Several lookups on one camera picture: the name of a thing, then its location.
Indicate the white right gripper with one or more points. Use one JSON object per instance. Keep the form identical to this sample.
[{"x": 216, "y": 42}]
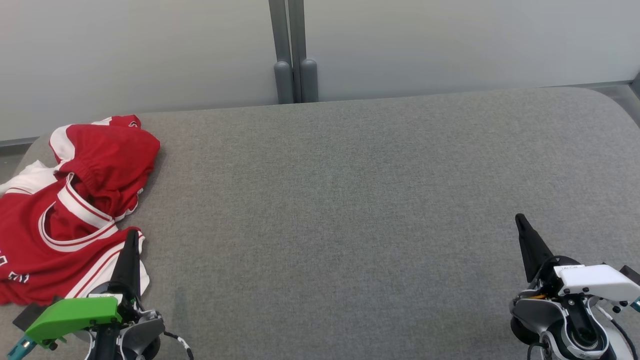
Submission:
[{"x": 595, "y": 280}]

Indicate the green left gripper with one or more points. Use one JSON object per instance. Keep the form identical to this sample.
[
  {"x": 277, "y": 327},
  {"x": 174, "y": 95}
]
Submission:
[{"x": 75, "y": 315}]

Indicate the red Bulls basketball jersey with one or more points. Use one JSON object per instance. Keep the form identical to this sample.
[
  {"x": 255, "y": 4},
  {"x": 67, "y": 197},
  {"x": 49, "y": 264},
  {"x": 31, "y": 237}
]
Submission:
[{"x": 30, "y": 240}]

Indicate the red shorts with white hem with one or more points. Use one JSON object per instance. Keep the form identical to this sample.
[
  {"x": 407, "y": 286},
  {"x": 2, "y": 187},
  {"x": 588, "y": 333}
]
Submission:
[{"x": 115, "y": 155}]

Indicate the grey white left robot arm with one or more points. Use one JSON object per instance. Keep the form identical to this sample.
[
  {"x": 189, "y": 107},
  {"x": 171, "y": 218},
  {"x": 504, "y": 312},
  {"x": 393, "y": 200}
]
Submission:
[{"x": 145, "y": 332}]

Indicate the grey partition foot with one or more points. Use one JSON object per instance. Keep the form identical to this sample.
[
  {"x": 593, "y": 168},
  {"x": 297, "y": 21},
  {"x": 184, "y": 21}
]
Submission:
[{"x": 636, "y": 85}]

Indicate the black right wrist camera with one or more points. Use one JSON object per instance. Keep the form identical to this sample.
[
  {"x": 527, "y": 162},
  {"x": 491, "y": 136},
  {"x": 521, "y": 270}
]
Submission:
[{"x": 631, "y": 275}]

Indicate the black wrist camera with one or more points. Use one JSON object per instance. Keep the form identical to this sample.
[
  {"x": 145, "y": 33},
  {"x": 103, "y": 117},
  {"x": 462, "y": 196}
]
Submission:
[
  {"x": 631, "y": 275},
  {"x": 27, "y": 315}
]

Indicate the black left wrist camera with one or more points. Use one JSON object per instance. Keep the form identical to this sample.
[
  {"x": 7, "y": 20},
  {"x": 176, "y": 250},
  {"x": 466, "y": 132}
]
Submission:
[{"x": 27, "y": 315}]

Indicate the grey partition post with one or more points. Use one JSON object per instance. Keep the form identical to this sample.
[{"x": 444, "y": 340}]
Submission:
[
  {"x": 306, "y": 75},
  {"x": 281, "y": 50}
]

